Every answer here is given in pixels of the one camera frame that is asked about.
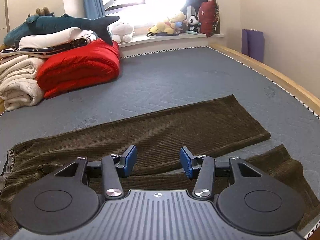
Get grey mattress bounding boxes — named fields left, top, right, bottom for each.
left=0, top=46, right=320, bottom=240

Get blue shark plush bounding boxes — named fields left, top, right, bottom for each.
left=3, top=14, right=121, bottom=46

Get panda plush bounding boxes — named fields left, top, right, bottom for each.
left=187, top=15, right=202, bottom=33

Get white plush toy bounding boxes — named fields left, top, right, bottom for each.
left=111, top=21, right=135, bottom=43

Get purple foam mat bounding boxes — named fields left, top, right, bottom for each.
left=241, top=29, right=265, bottom=63

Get yellow bear plush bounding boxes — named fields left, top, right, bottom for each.
left=149, top=21, right=177, bottom=35
left=168, top=11, right=187, bottom=32

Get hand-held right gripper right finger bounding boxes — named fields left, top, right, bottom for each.
left=180, top=146, right=265, bottom=202

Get white window sill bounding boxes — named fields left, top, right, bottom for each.
left=118, top=32, right=227, bottom=53

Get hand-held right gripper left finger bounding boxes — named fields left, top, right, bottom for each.
left=54, top=145, right=137, bottom=201

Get olive brown corduroy pants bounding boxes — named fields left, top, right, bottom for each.
left=0, top=94, right=320, bottom=238

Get red quilt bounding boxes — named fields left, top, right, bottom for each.
left=36, top=39, right=121, bottom=99

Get wooden bed frame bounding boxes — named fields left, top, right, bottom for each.
left=209, top=43, right=320, bottom=117

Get cream fleece blanket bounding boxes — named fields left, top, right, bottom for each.
left=0, top=54, right=48, bottom=112

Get brown plush toy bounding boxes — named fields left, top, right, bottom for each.
left=28, top=6, right=55, bottom=18

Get dark red cushion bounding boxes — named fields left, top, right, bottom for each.
left=197, top=0, right=220, bottom=38

